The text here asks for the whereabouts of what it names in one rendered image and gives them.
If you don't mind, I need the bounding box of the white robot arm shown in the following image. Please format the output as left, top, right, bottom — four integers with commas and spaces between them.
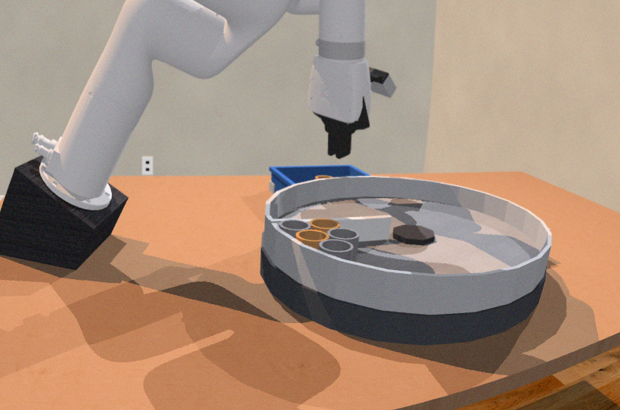
31, 0, 366, 210

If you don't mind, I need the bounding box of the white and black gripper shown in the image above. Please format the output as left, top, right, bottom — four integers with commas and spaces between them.
309, 54, 371, 159

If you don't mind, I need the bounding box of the grey metal bushing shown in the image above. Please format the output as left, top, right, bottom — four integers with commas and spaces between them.
318, 239, 354, 261
279, 219, 311, 238
327, 228, 359, 262

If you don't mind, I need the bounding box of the blue tray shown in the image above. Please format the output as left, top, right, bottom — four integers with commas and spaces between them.
268, 165, 371, 194

